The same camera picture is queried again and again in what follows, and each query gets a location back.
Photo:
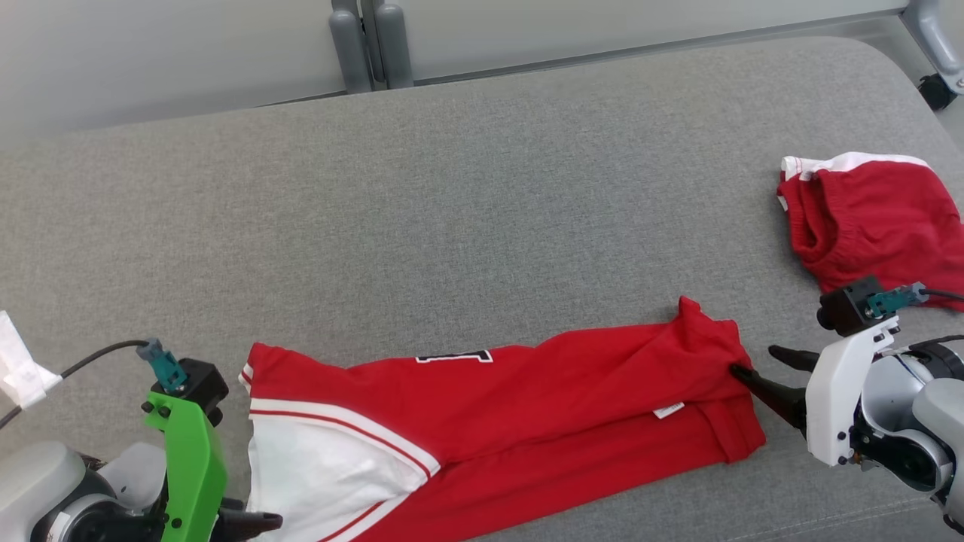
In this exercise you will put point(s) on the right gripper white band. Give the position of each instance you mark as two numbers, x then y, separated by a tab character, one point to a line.
836	399

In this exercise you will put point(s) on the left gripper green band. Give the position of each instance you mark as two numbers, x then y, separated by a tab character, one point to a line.
192	467

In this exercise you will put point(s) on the red shorts white trim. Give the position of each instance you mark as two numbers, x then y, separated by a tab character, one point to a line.
881	218

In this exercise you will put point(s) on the red jersey white stripes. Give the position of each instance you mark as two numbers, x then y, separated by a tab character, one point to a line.
542	421

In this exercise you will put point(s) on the black caster wheel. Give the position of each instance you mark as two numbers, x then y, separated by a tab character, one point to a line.
936	92

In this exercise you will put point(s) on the grey partition foot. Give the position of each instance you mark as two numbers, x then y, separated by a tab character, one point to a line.
938	38

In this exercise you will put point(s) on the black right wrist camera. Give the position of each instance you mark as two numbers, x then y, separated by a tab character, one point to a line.
847	305

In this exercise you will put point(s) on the teal right camera connector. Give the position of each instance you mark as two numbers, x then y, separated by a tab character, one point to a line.
896	299

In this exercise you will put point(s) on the teal camera connector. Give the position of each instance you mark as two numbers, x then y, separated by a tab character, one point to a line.
896	299
164	366

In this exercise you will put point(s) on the teal left camera connector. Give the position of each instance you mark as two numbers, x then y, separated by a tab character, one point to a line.
164	366

